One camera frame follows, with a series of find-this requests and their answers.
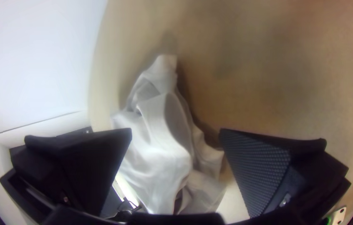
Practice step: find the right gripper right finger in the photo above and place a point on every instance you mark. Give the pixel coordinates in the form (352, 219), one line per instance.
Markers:
(264, 175)

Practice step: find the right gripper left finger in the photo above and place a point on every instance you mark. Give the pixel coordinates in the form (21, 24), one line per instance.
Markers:
(76, 168)

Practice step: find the white t-shirt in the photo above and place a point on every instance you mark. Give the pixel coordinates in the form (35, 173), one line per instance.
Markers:
(161, 140)

